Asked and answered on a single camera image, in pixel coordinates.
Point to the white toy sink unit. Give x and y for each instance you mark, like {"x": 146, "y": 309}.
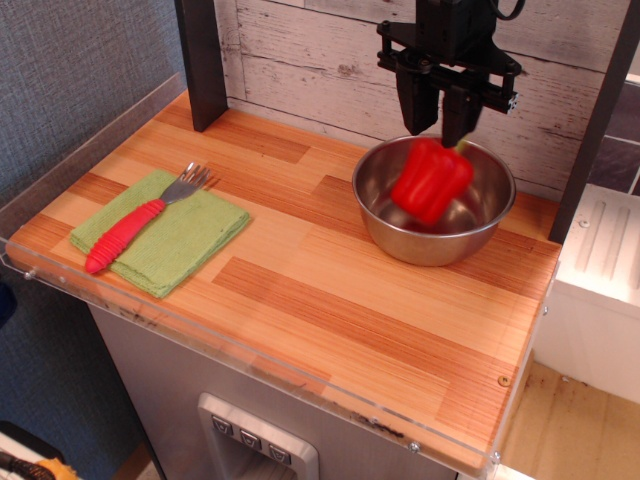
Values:
{"x": 589, "y": 330}

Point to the stainless steel bowl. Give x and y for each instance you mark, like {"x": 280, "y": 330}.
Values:
{"x": 466, "y": 225}

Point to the dark left post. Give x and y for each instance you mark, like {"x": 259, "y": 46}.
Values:
{"x": 202, "y": 58}

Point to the dark right post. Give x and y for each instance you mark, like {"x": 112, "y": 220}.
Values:
{"x": 604, "y": 106}

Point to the clear acrylic edge guard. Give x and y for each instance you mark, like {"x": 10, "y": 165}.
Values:
{"x": 329, "y": 329}

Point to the grey toy fridge cabinet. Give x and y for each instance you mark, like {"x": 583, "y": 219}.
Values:
{"x": 207, "y": 419}

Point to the red capsicum with green stem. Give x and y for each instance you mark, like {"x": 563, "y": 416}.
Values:
{"x": 432, "y": 177}

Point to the fork with red handle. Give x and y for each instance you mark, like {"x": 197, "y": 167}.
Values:
{"x": 118, "y": 237}

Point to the dark post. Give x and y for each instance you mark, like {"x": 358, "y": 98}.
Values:
{"x": 604, "y": 106}
{"x": 202, "y": 58}

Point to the green folded cloth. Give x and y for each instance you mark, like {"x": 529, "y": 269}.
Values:
{"x": 175, "y": 244}

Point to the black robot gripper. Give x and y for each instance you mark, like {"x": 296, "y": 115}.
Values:
{"x": 449, "y": 47}

